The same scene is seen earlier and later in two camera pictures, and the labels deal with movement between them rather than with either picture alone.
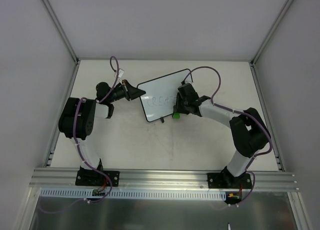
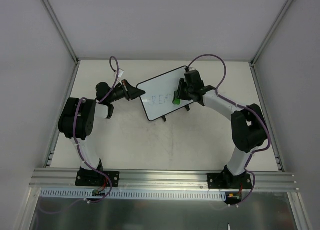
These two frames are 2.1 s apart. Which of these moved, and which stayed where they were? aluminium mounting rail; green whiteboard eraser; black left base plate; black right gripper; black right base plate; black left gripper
Moved: black right gripper; green whiteboard eraser
Stayed: black right base plate; black left gripper; black left base plate; aluminium mounting rail
